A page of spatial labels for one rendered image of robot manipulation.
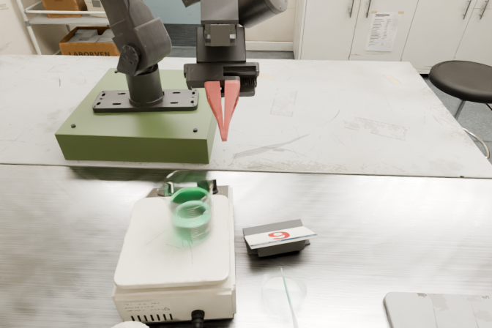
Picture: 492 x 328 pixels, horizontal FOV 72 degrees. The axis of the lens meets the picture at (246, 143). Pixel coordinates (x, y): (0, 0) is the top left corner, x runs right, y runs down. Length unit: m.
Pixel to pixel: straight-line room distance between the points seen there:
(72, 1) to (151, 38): 2.03
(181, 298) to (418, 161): 0.49
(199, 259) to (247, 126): 0.39
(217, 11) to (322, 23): 2.38
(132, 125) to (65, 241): 0.22
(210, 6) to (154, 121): 0.29
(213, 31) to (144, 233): 0.24
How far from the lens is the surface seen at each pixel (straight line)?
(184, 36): 3.45
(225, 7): 0.41
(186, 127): 0.62
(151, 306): 0.41
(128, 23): 0.60
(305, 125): 0.72
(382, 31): 2.90
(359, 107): 0.82
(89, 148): 0.67
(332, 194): 0.58
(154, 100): 0.67
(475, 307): 0.52
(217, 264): 0.38
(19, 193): 0.68
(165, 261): 0.39
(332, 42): 2.84
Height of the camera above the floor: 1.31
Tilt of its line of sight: 38 degrees down
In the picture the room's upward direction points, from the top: straight up
